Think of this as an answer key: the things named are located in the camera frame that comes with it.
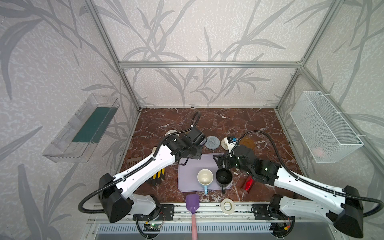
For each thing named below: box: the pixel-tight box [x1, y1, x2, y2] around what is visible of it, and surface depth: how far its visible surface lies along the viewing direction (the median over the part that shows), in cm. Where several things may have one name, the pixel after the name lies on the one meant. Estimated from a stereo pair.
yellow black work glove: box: [151, 168, 166, 186], surface depth 85 cm
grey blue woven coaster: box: [205, 135, 221, 150], surface depth 101 cm
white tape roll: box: [220, 198, 235, 215], surface depth 77 cm
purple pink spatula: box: [185, 193, 200, 240], surface depth 77 cm
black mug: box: [215, 168, 233, 194], surface depth 79 cm
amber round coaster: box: [240, 137, 256, 150], surface depth 101 cm
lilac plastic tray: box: [177, 153, 232, 192], surface depth 82 cm
